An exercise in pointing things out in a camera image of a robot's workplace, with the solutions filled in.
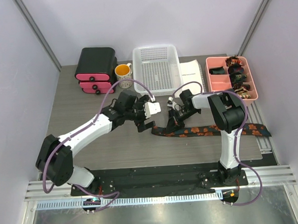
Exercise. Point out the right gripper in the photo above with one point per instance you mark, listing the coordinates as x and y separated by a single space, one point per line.
172 127

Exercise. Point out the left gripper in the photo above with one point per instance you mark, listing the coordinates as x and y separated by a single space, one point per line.
140 124

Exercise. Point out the black orange floral tie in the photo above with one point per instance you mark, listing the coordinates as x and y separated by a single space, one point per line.
251 129

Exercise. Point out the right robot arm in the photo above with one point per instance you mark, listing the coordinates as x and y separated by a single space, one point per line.
229 114

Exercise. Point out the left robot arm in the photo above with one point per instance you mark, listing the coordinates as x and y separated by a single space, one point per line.
55 159

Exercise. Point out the white paper booklet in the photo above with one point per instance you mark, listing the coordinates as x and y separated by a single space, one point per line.
192 72

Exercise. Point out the floral mug yellow inside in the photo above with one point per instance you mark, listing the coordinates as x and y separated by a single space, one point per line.
123 73

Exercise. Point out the white perforated plastic basket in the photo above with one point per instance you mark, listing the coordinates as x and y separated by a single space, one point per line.
158 68

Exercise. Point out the pink compartment organizer tray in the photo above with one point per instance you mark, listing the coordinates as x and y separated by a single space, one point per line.
222 82

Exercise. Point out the black pink drawer box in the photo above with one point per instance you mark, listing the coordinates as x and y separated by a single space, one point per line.
95 70

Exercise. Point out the green dark rolled tie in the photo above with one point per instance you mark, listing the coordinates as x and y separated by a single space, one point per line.
238 79

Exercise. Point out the blue red rolled tie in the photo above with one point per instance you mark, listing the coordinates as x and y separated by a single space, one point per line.
235 69

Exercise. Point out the red patterned rolled tie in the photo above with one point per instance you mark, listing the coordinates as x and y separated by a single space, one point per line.
234 60

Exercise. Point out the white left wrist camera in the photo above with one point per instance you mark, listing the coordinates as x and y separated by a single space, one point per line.
151 108

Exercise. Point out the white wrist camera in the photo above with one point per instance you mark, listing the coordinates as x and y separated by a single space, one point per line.
172 104
151 108

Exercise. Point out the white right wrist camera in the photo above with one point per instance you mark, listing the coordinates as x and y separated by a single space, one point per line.
172 104

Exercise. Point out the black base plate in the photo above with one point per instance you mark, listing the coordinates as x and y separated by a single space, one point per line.
165 180

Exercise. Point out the slotted cable duct rail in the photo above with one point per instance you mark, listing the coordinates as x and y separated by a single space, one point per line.
93 202

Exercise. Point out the aluminium corner frame post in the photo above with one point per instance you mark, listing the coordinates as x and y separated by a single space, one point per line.
260 12

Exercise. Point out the left aluminium frame post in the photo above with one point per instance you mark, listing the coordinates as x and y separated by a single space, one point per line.
37 32

